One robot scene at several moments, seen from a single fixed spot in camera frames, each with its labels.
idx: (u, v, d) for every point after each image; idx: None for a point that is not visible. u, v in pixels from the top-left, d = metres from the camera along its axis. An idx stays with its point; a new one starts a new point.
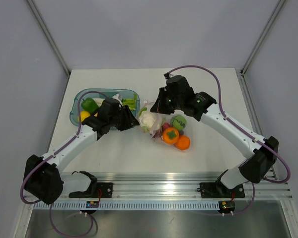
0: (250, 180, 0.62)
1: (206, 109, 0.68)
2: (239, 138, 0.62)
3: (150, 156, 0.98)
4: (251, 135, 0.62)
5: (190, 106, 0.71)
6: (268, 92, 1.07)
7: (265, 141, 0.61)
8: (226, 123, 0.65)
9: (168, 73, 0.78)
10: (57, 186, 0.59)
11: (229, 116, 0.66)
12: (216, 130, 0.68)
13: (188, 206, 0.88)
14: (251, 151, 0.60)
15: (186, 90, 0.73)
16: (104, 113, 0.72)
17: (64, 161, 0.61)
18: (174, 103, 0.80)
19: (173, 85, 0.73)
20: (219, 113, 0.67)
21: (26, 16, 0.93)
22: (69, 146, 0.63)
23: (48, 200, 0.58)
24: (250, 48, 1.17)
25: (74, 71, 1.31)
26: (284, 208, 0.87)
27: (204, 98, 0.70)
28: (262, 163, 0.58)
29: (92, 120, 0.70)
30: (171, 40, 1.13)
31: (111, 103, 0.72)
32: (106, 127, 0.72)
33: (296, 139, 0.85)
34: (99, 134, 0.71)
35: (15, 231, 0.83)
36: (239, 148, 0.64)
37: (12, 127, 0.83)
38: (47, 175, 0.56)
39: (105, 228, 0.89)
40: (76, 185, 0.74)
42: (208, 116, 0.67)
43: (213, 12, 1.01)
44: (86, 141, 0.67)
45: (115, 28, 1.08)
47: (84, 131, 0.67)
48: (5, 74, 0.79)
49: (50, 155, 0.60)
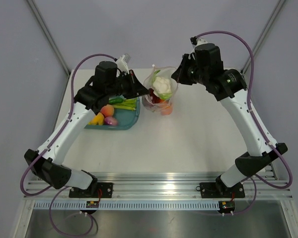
0: (240, 170, 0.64)
1: (234, 93, 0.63)
2: (254, 136, 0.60)
3: (150, 156, 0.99)
4: (266, 136, 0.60)
5: (216, 83, 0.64)
6: (268, 91, 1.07)
7: (277, 147, 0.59)
8: (249, 116, 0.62)
9: (195, 37, 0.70)
10: (62, 173, 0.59)
11: (253, 109, 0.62)
12: (233, 116, 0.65)
13: (188, 206, 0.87)
14: (260, 152, 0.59)
15: (215, 63, 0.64)
16: (100, 82, 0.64)
17: (61, 151, 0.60)
18: (196, 76, 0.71)
19: (202, 54, 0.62)
20: (244, 102, 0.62)
21: (26, 15, 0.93)
22: (64, 133, 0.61)
23: (59, 185, 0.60)
24: (250, 47, 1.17)
25: (74, 71, 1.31)
26: (284, 208, 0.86)
27: (234, 78, 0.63)
28: (264, 165, 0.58)
29: (86, 93, 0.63)
30: (171, 40, 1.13)
31: (105, 70, 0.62)
32: (103, 99, 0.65)
33: (296, 139, 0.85)
34: (96, 109, 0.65)
35: (15, 231, 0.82)
36: (248, 144, 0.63)
37: (12, 126, 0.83)
38: (46, 169, 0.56)
39: (105, 228, 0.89)
40: (80, 179, 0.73)
42: (232, 102, 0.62)
43: (213, 11, 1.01)
44: (80, 123, 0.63)
45: (115, 28, 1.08)
47: (77, 112, 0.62)
48: (5, 74, 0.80)
49: (44, 149, 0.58)
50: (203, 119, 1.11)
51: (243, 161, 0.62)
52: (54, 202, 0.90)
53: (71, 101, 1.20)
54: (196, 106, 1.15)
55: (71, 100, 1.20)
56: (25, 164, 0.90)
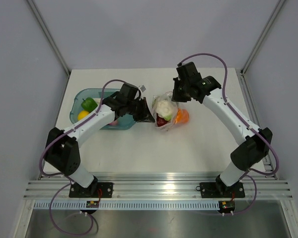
0: (238, 167, 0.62)
1: (210, 91, 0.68)
2: (234, 124, 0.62)
3: (150, 156, 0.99)
4: (246, 122, 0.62)
5: (196, 88, 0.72)
6: (268, 92, 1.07)
7: (259, 131, 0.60)
8: (226, 108, 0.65)
9: None
10: (75, 158, 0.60)
11: (230, 101, 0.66)
12: (215, 113, 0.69)
13: (188, 206, 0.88)
14: (244, 138, 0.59)
15: (193, 75, 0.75)
16: (123, 95, 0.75)
17: (83, 136, 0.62)
18: (184, 90, 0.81)
19: (182, 69, 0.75)
20: (220, 97, 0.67)
21: (26, 15, 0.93)
22: (91, 121, 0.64)
23: (67, 171, 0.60)
24: (250, 47, 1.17)
25: (74, 71, 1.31)
26: (284, 208, 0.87)
27: (210, 82, 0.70)
28: (251, 149, 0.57)
29: (112, 100, 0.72)
30: (171, 40, 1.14)
31: (130, 87, 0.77)
32: (123, 109, 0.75)
33: (296, 139, 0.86)
34: (116, 115, 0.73)
35: (15, 230, 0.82)
36: (234, 135, 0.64)
37: (12, 126, 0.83)
38: (67, 147, 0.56)
39: (105, 228, 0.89)
40: (82, 175, 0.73)
42: (209, 99, 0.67)
43: (213, 12, 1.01)
44: (104, 119, 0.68)
45: (115, 28, 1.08)
47: (104, 109, 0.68)
48: (5, 74, 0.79)
49: (71, 129, 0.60)
50: (203, 119, 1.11)
51: (235, 155, 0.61)
52: (54, 202, 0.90)
53: (71, 101, 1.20)
54: (196, 106, 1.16)
55: (71, 100, 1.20)
56: (25, 164, 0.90)
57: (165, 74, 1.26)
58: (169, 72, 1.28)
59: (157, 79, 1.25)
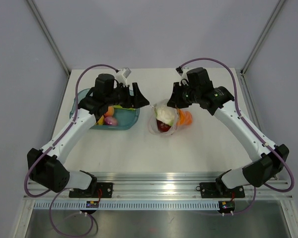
0: (251, 183, 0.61)
1: (222, 104, 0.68)
2: (249, 140, 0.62)
3: (150, 155, 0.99)
4: (262, 138, 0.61)
5: (206, 99, 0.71)
6: (268, 92, 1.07)
7: (275, 148, 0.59)
8: (241, 123, 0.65)
9: (181, 67, 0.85)
10: (63, 174, 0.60)
11: (244, 115, 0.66)
12: (227, 126, 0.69)
13: (188, 206, 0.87)
14: (260, 154, 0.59)
15: (204, 83, 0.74)
16: (100, 92, 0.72)
17: (64, 150, 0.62)
18: (191, 97, 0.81)
19: (193, 76, 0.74)
20: (234, 110, 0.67)
21: (26, 16, 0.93)
22: (68, 133, 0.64)
23: (57, 188, 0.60)
24: (250, 47, 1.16)
25: (74, 71, 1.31)
26: (284, 208, 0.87)
27: (223, 93, 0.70)
28: (267, 168, 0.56)
29: (89, 102, 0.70)
30: (171, 39, 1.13)
31: (104, 81, 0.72)
32: (104, 107, 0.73)
33: (296, 139, 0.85)
34: (97, 116, 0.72)
35: (15, 231, 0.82)
36: (247, 150, 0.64)
37: (11, 126, 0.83)
38: (49, 167, 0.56)
39: (105, 228, 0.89)
40: (80, 177, 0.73)
42: (223, 112, 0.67)
43: (214, 12, 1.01)
44: (84, 127, 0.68)
45: (115, 28, 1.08)
47: (81, 116, 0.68)
48: (4, 74, 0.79)
49: (49, 147, 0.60)
50: (202, 119, 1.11)
51: (248, 171, 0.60)
52: (54, 202, 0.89)
53: (71, 101, 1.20)
54: (196, 106, 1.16)
55: (70, 100, 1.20)
56: (25, 165, 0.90)
57: (165, 75, 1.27)
58: (169, 72, 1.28)
59: (156, 80, 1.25)
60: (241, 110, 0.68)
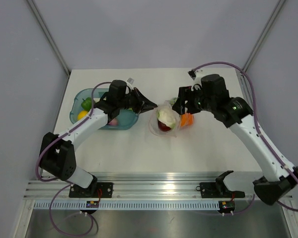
0: (263, 201, 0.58)
1: (241, 119, 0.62)
2: (267, 159, 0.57)
3: (150, 156, 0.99)
4: (281, 159, 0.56)
5: (222, 110, 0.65)
6: (268, 92, 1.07)
7: (295, 170, 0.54)
8: (260, 141, 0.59)
9: (193, 70, 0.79)
10: (72, 163, 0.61)
11: (263, 133, 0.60)
12: (243, 142, 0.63)
13: (188, 206, 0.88)
14: (277, 177, 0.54)
15: (221, 92, 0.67)
16: (112, 97, 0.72)
17: (77, 140, 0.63)
18: (204, 106, 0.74)
19: (208, 85, 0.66)
20: (253, 127, 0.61)
21: (26, 17, 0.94)
22: (84, 125, 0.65)
23: (63, 176, 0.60)
24: (250, 48, 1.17)
25: (74, 71, 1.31)
26: (284, 208, 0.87)
27: (241, 105, 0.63)
28: (284, 192, 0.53)
29: (103, 104, 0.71)
30: (171, 39, 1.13)
31: (118, 87, 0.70)
32: (115, 110, 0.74)
33: (297, 139, 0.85)
34: (109, 118, 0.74)
35: (14, 231, 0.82)
36: (263, 169, 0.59)
37: (12, 126, 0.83)
38: (62, 150, 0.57)
39: (105, 228, 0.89)
40: (82, 175, 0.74)
42: (241, 128, 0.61)
43: (214, 12, 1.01)
44: (97, 123, 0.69)
45: (115, 28, 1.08)
47: (96, 113, 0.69)
48: (5, 74, 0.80)
49: (65, 133, 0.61)
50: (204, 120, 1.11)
51: (260, 188, 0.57)
52: (54, 202, 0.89)
53: (70, 101, 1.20)
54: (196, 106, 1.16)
55: (71, 100, 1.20)
56: (25, 164, 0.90)
57: (165, 74, 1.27)
58: (168, 72, 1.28)
59: (157, 80, 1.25)
60: (260, 126, 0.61)
